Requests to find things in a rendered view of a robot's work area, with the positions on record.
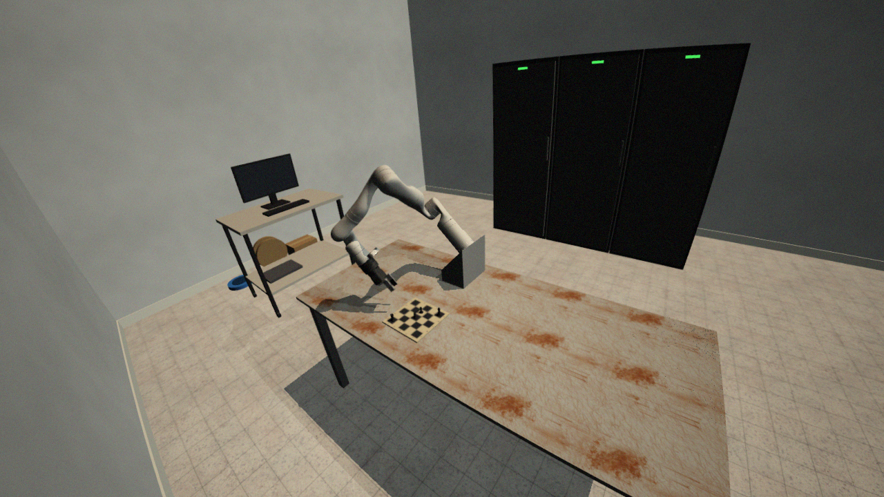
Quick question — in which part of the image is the chessboard with black pieces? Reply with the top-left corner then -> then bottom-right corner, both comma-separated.
383,298 -> 449,343

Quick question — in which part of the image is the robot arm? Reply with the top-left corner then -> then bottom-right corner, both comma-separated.
331,165 -> 473,257

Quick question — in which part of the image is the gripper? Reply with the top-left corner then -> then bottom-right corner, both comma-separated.
353,248 -> 398,292

